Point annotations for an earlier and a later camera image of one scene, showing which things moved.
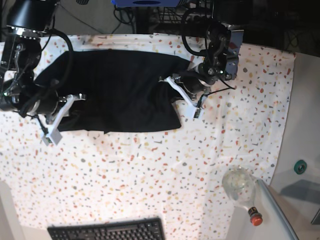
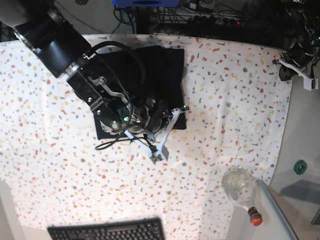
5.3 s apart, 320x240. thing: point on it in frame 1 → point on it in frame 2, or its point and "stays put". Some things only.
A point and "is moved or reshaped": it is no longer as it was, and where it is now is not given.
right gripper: [195, 107] → [288, 67]
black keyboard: [150, 229] stays put
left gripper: [53, 135] → [152, 121]
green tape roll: [300, 167] stays put
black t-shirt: [117, 91] is moved or reshaped
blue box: [147, 3] stays put
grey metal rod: [279, 208] stays put
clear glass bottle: [240, 185] stays put
